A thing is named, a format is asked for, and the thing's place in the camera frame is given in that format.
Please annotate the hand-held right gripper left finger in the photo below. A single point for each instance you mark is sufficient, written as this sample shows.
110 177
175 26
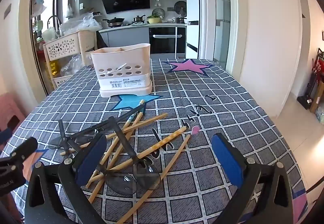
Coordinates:
91 160

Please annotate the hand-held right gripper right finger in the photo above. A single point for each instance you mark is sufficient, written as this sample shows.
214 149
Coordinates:
227 160

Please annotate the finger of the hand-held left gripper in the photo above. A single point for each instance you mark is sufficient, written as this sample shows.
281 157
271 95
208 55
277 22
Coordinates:
22 149

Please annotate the blue patterned bamboo chopstick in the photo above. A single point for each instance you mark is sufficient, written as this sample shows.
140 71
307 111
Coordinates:
131 118

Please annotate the pile of bamboo chopsticks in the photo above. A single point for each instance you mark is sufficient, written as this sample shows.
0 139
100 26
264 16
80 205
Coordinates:
172 137

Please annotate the cream plastic utensil holder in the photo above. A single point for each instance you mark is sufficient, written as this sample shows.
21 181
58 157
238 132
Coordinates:
121 82

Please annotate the pink plastic stool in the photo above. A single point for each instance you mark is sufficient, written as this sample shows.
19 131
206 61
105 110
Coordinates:
10 112

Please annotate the grey checked star tablecloth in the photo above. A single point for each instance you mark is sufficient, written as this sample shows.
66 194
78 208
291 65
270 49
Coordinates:
215 117

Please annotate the yellow oil bottle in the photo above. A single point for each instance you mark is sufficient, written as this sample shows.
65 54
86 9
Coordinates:
54 68

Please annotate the crumpled clear plastic bag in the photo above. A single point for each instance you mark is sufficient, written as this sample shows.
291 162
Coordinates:
72 67

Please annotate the cardboard box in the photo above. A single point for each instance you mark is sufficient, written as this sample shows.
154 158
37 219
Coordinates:
319 102

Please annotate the cream plastic storage cart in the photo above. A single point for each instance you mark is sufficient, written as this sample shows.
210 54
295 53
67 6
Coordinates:
63 45

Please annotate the grey kitchen base cabinet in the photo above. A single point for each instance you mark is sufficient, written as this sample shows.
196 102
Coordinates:
126 39

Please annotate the black built-in oven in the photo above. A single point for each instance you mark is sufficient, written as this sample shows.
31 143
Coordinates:
164 45

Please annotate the clear plastic bags heap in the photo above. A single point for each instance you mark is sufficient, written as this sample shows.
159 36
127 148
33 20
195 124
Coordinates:
81 23

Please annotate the black wok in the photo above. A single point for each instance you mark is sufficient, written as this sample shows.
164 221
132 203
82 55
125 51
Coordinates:
115 21

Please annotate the hanging white plastic bag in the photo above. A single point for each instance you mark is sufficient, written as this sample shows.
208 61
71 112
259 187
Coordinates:
39 3

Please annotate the steel pot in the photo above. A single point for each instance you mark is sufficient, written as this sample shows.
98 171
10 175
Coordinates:
179 20

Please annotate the small lidded cooking pot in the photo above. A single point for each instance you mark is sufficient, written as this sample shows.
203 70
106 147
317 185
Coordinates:
138 19

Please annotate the white framed glass door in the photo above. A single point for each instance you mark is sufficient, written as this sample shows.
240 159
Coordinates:
222 11

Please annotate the yellow-green bowl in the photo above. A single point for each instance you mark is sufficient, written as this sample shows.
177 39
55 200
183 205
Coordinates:
154 20

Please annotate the decorated plate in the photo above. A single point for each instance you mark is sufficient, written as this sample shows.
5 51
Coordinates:
160 11

